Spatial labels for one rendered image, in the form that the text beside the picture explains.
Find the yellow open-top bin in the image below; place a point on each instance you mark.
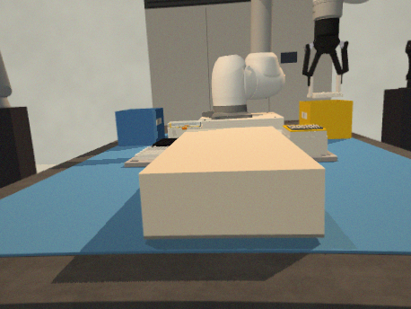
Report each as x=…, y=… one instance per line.
x=333, y=115

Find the blue flat mat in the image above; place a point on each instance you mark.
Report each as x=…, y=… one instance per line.
x=94, y=207

